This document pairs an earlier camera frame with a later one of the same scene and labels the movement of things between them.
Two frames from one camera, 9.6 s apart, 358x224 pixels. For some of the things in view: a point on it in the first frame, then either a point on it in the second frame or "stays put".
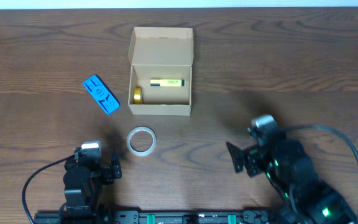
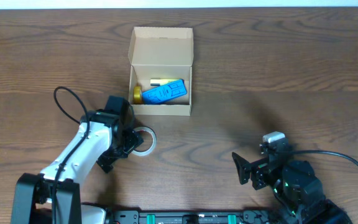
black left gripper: x=113 y=171 to x=110 y=158
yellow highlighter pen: x=167 y=83 stays put
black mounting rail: x=84 y=214 stays put
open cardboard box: x=161 y=53 stays put
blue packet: x=100 y=91 to x=173 y=90
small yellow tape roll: x=137 y=96 stays put
